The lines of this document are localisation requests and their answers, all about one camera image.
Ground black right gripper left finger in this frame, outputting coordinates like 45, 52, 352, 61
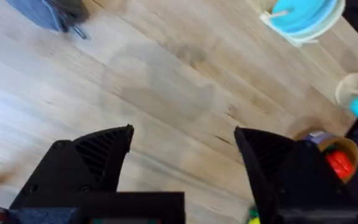
9, 124, 135, 210

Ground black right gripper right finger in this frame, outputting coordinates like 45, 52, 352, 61
234, 126, 354, 224

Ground blue soft zip bag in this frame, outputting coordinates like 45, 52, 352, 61
5, 0, 90, 40

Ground brown tub with toys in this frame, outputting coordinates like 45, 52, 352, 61
293, 129, 358, 184

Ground blue plates in white rack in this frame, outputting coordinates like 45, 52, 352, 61
259, 0, 346, 48

